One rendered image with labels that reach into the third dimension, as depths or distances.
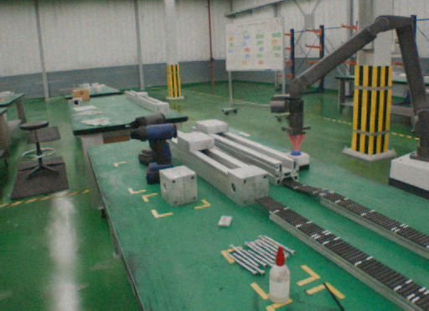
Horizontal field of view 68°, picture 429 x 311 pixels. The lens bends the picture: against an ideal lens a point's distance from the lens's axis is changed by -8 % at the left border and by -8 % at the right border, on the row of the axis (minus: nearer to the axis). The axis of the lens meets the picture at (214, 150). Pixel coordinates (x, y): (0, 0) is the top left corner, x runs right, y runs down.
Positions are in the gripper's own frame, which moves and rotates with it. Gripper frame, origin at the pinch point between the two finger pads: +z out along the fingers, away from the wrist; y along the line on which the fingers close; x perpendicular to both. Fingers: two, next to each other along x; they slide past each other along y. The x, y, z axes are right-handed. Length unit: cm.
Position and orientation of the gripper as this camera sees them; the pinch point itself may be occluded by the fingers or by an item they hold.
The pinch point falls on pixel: (296, 148)
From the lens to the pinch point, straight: 140.5
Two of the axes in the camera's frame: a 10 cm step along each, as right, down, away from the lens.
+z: 0.5, 9.7, 2.6
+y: -9.1, 1.5, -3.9
